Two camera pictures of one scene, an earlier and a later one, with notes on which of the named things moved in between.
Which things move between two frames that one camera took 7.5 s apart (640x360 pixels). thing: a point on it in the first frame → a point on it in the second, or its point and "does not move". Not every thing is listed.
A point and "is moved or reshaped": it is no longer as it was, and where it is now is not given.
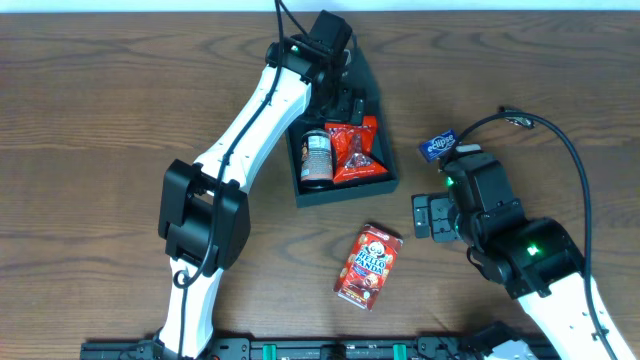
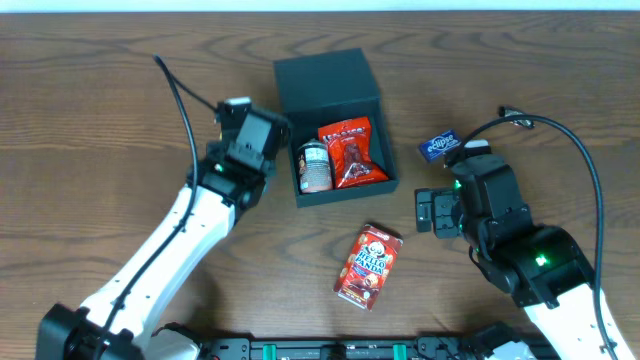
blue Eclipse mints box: [438, 145] does not move
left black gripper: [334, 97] → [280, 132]
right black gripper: [435, 216] does not move
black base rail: [320, 348] does not move
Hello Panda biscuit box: [368, 267] does not move
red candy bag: [353, 150] is moved or reshaped
